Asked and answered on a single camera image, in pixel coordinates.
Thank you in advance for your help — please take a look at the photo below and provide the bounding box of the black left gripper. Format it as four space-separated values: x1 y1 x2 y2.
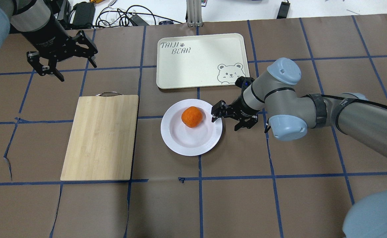
27 20 98 82

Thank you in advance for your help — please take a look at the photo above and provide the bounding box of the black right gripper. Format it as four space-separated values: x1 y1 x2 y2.
211 96 259 131

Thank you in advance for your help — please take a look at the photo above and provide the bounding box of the orange fruit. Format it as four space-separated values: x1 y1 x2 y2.
181 106 203 128

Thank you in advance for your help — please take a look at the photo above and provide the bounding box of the white round plate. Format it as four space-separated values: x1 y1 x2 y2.
160 99 223 156

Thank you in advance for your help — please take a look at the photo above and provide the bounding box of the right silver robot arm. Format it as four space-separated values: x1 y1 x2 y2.
211 58 387 238

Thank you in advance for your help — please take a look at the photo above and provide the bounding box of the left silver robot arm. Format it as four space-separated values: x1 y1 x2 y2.
0 0 97 81

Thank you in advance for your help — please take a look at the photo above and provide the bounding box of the cream bear tray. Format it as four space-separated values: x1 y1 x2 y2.
156 33 250 90

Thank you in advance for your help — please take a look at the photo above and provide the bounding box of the black power adapter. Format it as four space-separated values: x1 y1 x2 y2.
70 2 95 29

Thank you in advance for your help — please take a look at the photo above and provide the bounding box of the brown paper table cover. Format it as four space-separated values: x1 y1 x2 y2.
0 15 387 238

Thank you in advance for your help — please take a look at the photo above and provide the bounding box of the wooden cutting board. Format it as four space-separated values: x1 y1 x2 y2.
60 95 139 181

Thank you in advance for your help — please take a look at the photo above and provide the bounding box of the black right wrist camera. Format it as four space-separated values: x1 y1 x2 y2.
235 76 255 90

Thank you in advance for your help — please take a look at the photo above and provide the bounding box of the aluminium frame post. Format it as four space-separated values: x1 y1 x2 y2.
186 0 203 27

